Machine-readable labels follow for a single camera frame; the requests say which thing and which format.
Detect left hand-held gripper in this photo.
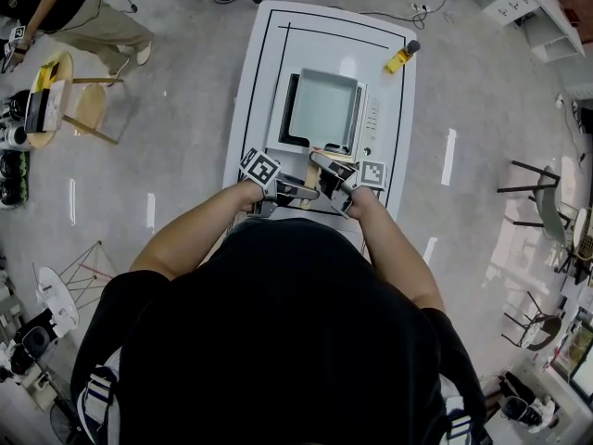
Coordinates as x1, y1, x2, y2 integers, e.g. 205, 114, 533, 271
239, 147, 322, 219

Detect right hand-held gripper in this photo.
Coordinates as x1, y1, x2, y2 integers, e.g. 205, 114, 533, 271
308, 151, 388, 220

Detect light green rectangular frying pan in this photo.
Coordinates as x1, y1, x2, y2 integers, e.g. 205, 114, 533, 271
286, 67, 363, 210

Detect white portable gas stove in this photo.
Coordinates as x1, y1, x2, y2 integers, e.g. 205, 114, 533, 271
266, 70, 388, 166

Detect person's left forearm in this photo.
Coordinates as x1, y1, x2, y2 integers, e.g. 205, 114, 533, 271
129, 183, 265, 281

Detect person's right forearm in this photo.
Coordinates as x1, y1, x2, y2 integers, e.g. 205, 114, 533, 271
349, 187, 447, 312

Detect yellow oil bottle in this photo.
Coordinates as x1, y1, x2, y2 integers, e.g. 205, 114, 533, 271
383, 39, 422, 76

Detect white table with black lines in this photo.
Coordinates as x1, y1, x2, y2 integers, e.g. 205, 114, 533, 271
221, 0, 418, 249

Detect person's black shirt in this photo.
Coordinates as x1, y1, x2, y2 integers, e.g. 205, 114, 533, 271
69, 218, 487, 445

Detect grey chair black legs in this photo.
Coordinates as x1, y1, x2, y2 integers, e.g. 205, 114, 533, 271
498, 159, 574, 245

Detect wooden stool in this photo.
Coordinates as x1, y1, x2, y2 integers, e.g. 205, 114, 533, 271
62, 77, 125, 146

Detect white drawer cabinet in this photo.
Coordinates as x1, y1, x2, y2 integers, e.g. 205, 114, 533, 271
481, 0, 543, 27

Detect patterned board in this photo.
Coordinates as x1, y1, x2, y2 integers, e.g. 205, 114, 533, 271
45, 80, 70, 129

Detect round wooden table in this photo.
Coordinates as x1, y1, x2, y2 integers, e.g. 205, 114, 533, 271
23, 51, 75, 150

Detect white mesh chair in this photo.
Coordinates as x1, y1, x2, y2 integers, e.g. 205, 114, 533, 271
555, 206, 593, 275

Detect white open shelf unit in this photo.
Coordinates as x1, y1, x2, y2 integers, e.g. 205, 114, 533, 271
523, 0, 587, 64

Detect small white round table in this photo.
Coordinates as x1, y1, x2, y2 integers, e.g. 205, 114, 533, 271
35, 266, 81, 337

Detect black box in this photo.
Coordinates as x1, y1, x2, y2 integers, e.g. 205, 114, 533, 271
23, 89, 53, 134

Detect yellow box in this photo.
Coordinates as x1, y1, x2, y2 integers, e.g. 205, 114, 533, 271
36, 60, 61, 87

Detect black floor cable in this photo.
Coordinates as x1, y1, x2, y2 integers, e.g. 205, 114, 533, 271
370, 0, 453, 30

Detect black frame chair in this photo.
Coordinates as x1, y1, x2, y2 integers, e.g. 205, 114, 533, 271
500, 290, 564, 352

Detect white backpack strap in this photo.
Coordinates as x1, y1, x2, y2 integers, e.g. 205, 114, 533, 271
76, 363, 121, 445
439, 387, 473, 445

